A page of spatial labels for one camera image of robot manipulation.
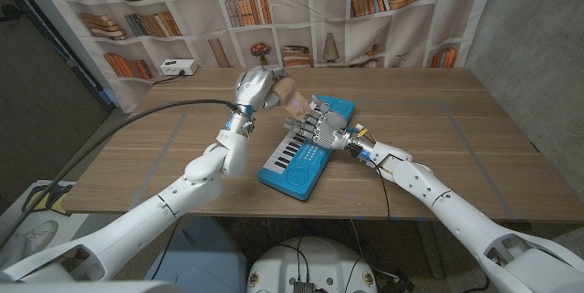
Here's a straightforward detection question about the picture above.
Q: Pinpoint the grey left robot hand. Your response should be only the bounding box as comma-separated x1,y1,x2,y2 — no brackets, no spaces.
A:
226,66,289,137

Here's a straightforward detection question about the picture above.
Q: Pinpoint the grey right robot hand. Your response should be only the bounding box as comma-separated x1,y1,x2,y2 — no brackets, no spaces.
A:
282,95,376,161

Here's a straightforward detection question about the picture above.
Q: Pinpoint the blue toy piano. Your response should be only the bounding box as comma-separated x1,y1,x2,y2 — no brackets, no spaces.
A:
256,94,356,202

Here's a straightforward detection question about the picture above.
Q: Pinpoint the white power strip box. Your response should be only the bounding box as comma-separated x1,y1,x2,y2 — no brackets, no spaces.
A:
160,58,199,77

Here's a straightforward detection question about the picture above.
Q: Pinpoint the printed bookshelf backdrop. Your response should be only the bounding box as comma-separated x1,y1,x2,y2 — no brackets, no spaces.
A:
26,0,503,114

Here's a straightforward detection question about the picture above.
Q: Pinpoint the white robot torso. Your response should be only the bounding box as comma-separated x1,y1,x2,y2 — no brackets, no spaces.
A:
245,236,378,293

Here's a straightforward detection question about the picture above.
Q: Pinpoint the grey table leg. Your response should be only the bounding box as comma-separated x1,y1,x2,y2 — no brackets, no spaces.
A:
417,219,444,279

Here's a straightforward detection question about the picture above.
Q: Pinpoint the yellow and black floor mat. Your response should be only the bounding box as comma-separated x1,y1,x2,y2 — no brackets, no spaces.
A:
21,183,74,216

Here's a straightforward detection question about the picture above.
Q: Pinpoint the white sneaker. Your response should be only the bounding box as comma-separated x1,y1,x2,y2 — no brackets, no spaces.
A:
0,219,60,269

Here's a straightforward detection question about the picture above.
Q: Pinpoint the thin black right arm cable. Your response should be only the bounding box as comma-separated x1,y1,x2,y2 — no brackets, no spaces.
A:
372,161,391,220

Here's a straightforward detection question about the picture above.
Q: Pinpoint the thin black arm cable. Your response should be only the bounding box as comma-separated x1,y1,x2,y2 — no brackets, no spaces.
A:
372,161,391,220
150,217,183,281

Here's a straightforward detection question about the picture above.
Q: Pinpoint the black power strip cord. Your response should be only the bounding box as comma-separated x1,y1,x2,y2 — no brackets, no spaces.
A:
151,69,186,87

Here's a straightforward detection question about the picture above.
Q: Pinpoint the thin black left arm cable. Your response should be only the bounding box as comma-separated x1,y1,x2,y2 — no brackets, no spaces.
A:
150,217,183,281

